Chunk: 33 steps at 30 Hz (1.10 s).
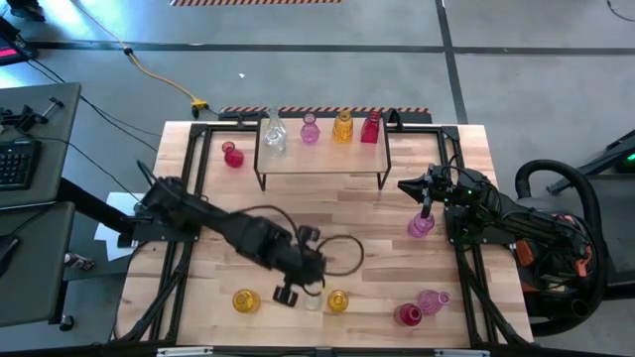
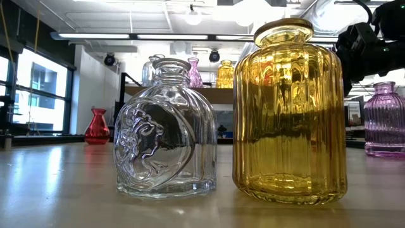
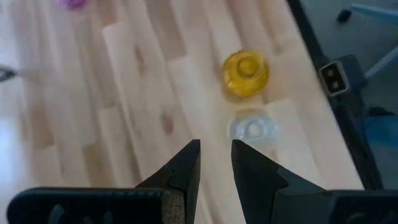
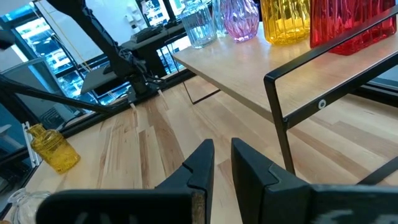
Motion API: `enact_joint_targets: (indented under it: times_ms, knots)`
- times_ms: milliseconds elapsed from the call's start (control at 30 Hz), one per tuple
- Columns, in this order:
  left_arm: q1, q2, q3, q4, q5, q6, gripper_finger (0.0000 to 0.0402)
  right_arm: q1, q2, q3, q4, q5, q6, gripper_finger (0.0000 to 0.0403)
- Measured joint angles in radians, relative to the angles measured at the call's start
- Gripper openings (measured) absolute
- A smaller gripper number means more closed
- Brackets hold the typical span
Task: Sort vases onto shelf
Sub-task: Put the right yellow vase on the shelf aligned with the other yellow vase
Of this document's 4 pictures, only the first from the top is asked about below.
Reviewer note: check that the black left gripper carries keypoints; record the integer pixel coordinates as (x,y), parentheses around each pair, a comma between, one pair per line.
(300,268)

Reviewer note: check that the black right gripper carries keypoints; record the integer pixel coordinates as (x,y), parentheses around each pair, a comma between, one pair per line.
(444,186)

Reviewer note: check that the clear embossed glass bottle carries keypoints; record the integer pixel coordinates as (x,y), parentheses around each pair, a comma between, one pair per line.
(312,303)

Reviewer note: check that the yellow ribbed glass jar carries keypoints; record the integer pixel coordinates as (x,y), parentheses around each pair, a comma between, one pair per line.
(338,302)

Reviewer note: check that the purple ribbed glass bottle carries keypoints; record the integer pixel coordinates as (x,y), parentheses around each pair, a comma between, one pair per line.
(430,302)
(419,227)

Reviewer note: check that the amber glass vase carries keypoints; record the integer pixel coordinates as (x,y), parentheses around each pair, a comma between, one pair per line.
(343,128)

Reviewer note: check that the red short glass bottle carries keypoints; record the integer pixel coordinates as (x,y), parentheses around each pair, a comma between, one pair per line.
(410,315)

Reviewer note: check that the pink faceted glass vase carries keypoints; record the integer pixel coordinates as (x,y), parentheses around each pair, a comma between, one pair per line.
(310,133)

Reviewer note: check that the clear tall-necked glass vase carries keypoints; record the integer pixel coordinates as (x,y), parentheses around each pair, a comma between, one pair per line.
(273,121)

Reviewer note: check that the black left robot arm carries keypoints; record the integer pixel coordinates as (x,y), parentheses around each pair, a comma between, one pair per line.
(238,233)

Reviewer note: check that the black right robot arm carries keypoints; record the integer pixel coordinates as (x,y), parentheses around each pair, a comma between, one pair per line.
(526,223)

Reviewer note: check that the yellow textured glass bottle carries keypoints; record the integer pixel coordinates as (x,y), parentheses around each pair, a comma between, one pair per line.
(246,301)

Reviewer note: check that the hazard-striped floor strip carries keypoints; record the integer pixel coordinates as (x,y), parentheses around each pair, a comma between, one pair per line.
(412,109)

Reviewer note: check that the black and red vacuum cleaner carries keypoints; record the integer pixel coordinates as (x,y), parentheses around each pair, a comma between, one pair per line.
(550,166)

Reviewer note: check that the red cone glass vase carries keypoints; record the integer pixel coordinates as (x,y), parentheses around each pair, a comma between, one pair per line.
(234,157)

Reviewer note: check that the white paper sheet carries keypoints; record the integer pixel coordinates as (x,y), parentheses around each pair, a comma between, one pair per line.
(111,248)

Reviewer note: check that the black machine with green light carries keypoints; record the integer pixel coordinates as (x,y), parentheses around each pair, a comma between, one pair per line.
(615,154)

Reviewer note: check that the small silver tool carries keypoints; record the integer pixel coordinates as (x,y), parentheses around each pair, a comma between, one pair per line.
(79,261)

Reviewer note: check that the dark grey desk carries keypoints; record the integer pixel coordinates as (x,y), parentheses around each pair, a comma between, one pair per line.
(30,277)

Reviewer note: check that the black keyboard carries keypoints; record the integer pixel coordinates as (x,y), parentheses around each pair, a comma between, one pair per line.
(17,166)

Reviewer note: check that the black clamp tool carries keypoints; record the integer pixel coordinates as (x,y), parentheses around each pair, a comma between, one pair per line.
(27,119)

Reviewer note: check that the black monitor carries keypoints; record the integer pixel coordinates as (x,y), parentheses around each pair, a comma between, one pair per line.
(12,52)

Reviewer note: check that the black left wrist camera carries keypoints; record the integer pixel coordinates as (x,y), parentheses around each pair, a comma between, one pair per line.
(308,234)

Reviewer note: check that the black metal table frame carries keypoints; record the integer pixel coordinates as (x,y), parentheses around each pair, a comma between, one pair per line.
(449,133)

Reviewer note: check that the wooden shelf black metal frame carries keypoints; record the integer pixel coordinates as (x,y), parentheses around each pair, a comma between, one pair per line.
(337,158)

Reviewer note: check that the silver table edge bracket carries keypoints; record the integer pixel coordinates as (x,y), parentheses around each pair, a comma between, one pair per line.
(461,353)
(183,352)

